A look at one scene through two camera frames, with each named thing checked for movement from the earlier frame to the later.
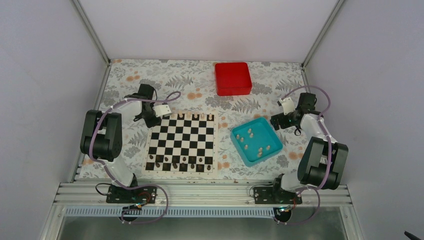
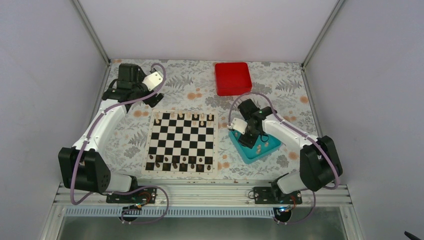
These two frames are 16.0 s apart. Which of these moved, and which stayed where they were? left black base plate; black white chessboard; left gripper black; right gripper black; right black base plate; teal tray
Moved: left gripper black; right gripper black
Stayed: left black base plate; teal tray; right black base plate; black white chessboard
